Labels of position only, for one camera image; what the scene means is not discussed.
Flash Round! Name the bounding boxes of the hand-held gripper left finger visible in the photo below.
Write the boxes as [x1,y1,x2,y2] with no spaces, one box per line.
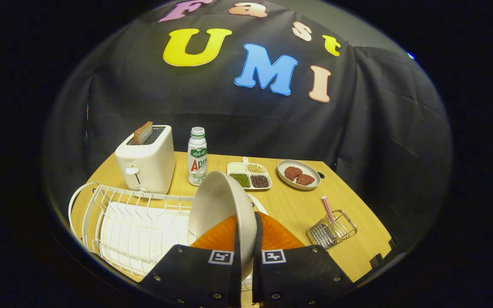
[139,214,241,308]

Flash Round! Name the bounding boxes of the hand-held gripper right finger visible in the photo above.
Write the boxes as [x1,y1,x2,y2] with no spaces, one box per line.
[252,211,354,308]

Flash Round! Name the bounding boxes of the metal wire basket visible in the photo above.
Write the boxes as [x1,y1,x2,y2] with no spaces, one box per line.
[307,210,358,250]

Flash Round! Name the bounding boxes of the spoon with red checked handle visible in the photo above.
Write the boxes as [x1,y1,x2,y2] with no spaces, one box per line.
[320,196,337,225]

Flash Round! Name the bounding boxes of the white wire dish rack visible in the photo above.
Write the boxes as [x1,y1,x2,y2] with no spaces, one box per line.
[68,182,268,283]

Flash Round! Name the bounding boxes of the beige plate with meat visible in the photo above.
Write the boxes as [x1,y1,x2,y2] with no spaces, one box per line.
[277,160,321,190]

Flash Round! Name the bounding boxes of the white divided tray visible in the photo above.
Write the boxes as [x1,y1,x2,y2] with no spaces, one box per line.
[227,157,273,191]

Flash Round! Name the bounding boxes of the white bottle with green label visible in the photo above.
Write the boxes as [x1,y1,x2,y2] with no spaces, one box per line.
[187,127,208,187]

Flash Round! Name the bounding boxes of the white toaster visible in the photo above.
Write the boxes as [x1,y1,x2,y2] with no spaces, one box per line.
[115,125,176,195]

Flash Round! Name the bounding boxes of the brown toast slice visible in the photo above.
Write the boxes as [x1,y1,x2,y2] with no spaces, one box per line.
[134,121,154,145]

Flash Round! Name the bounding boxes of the black backdrop cloth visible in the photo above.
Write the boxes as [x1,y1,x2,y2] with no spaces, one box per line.
[43,0,452,257]

